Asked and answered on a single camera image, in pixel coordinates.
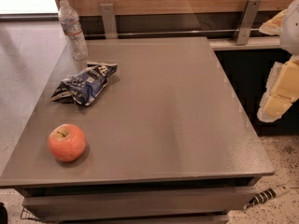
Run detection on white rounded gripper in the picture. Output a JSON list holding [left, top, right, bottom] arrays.
[[257, 0, 299, 122]]

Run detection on red apple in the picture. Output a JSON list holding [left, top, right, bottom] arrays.
[[48, 124, 87, 162]]

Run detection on black white striped floor object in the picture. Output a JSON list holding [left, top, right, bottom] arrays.
[[244, 185, 290, 209]]

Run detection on grey table drawer unit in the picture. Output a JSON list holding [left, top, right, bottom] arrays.
[[18, 177, 256, 223]]

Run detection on blue crumpled snack bag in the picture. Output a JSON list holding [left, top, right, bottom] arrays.
[[50, 62, 118, 106]]

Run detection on clear plastic water bottle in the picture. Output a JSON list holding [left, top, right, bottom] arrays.
[[58, 0, 88, 61]]

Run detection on horizontal metal rail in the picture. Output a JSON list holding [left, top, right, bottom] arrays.
[[83, 27, 263, 39]]

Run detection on right metal wall bracket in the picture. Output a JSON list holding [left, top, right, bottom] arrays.
[[233, 0, 262, 46]]

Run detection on metal wall bracket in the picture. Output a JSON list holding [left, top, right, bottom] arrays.
[[100, 3, 118, 39], [233, 0, 262, 46]]

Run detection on left metal wall bracket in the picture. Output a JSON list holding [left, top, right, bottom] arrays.
[[100, 3, 118, 39]]

